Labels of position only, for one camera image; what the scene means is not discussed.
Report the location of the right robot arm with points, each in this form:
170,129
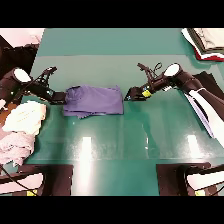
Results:
186,81

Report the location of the red garment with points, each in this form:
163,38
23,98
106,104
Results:
210,57

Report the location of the cream garment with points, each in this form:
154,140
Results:
25,116

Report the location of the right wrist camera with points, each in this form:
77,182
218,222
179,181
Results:
146,71

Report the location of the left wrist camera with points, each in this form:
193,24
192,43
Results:
45,76

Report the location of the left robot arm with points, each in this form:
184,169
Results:
13,83

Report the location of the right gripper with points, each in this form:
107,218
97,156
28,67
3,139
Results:
136,93

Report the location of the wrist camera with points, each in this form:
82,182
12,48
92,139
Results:
146,71
45,76

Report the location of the white garment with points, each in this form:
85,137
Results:
211,36

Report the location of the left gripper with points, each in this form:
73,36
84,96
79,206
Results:
58,97

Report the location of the purple garment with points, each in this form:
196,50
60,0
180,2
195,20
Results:
95,100

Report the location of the dark green garment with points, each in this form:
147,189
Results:
200,46

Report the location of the pink garment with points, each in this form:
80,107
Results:
15,146

